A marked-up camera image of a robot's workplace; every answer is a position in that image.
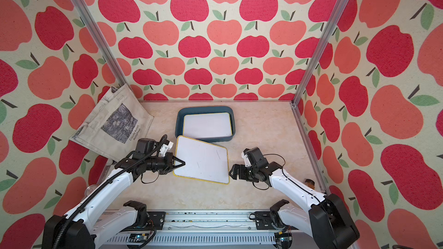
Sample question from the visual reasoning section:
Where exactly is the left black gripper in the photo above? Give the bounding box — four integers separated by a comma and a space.
145, 151, 186, 174

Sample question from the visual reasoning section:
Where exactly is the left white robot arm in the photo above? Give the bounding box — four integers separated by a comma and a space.
42, 152, 185, 249

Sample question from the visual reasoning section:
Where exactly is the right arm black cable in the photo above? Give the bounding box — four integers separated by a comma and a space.
251, 153, 329, 205

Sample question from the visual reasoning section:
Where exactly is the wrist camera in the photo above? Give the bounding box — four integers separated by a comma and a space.
242, 147, 269, 169
132, 138, 174, 160

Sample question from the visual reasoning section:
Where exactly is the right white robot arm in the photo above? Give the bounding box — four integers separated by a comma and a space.
229, 162, 361, 249

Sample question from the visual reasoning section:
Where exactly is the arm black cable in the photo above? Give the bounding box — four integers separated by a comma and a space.
251, 153, 329, 205
51, 134, 169, 249

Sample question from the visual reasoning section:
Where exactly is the beige printed tote bag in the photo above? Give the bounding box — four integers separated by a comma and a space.
70, 85, 154, 162

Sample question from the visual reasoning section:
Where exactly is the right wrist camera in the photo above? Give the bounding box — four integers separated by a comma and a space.
242, 147, 269, 169

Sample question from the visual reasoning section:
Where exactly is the right aluminium frame post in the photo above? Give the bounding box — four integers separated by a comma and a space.
291, 0, 349, 109

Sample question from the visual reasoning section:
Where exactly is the aluminium frame post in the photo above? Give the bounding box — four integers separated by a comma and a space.
71, 0, 129, 86
291, 0, 349, 109

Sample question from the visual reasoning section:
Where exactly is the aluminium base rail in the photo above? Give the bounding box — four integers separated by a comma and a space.
100, 210, 302, 247

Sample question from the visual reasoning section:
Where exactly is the left aluminium frame post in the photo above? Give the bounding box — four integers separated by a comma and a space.
71, 0, 129, 86

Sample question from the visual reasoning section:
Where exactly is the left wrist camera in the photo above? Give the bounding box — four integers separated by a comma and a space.
132, 138, 174, 160

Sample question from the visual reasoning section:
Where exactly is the brown bottle by right wall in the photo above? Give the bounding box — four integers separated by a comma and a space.
304, 179, 315, 190

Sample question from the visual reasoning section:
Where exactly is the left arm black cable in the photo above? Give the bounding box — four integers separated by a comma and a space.
51, 134, 169, 249

